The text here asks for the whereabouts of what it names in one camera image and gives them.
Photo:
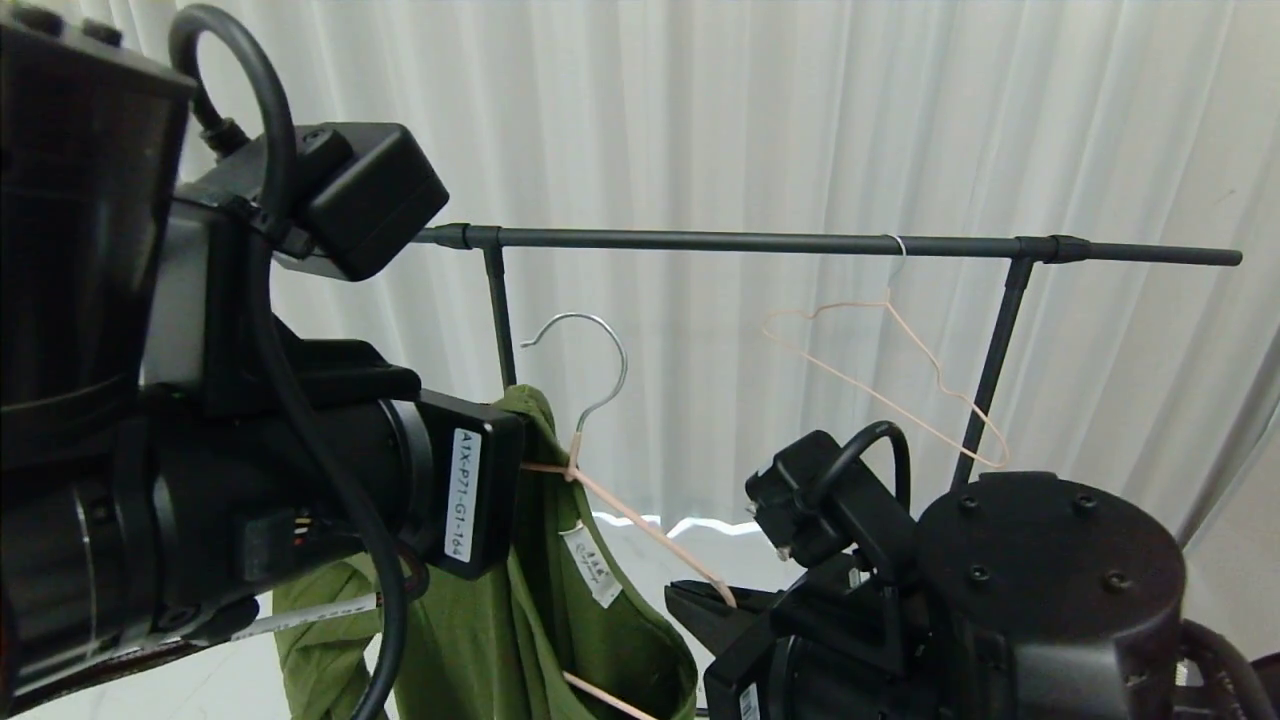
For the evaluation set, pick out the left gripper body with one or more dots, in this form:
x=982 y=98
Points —
x=300 y=470

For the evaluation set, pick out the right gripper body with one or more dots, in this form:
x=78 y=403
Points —
x=850 y=670

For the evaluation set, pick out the pink clothes hanger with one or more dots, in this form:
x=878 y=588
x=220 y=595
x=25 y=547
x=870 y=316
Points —
x=920 y=345
x=650 y=530

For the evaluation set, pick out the green printed shirt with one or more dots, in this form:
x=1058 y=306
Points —
x=480 y=640

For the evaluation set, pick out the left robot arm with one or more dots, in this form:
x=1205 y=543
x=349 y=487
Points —
x=70 y=250

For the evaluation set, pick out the black clothes rack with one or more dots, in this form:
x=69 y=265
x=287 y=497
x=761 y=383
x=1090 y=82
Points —
x=750 y=241

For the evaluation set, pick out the white curtain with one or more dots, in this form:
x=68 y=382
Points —
x=700 y=100

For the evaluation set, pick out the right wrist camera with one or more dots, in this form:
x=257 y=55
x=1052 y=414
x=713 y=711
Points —
x=800 y=500

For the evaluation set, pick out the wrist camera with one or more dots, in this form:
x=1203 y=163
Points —
x=800 y=500
x=370 y=200

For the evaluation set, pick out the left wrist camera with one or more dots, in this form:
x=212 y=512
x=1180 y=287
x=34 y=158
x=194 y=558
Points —
x=370 y=200

